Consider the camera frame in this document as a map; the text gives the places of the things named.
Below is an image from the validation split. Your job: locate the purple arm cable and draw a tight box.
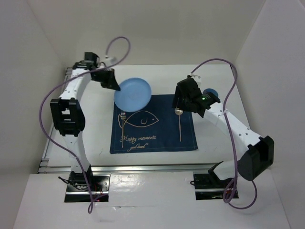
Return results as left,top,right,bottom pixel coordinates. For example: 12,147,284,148
39,36,132,213
189,58,259,210

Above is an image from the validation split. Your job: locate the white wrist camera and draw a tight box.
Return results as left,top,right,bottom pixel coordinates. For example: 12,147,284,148
187,74,202,83
102,57,117,66

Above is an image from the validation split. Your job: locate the light blue plastic plate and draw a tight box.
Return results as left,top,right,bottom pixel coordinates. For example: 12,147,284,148
114,78,152,112

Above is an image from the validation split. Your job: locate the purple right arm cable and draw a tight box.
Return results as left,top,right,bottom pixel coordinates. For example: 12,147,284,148
189,58,259,210

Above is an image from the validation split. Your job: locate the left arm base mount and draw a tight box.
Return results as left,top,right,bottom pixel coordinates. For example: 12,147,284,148
58,175,111,203

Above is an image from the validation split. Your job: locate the gold metal fork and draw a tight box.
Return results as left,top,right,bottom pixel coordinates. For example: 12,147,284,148
121,110,126,148

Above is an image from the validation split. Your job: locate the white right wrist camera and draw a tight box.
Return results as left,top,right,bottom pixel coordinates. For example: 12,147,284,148
187,74,202,83

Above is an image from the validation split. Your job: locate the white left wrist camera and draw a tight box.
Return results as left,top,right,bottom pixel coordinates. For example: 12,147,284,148
102,57,117,66

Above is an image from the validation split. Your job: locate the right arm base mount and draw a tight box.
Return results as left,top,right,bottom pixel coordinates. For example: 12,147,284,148
190,173,232,200

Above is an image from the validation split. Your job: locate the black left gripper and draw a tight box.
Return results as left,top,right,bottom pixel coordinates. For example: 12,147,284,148
91,68,121,91

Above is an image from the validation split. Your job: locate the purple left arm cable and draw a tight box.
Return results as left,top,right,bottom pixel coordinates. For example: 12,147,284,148
39,36,132,213

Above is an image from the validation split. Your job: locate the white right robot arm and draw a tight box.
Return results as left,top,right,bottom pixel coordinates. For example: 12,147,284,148
173,77,275,187

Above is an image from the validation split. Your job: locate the dark blue fish placemat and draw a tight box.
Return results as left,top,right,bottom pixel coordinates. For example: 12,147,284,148
110,94,198,154

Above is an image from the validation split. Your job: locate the light blue plastic cup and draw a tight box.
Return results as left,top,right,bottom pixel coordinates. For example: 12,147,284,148
203,88,219,97

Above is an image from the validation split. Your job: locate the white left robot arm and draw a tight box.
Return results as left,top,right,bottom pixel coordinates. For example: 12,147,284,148
50,52,120,190

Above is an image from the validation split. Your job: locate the aluminium frame rail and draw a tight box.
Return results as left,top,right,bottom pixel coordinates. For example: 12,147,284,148
38,64,233,173

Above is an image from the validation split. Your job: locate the gold metal spoon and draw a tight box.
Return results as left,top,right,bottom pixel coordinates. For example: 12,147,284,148
174,108,183,142

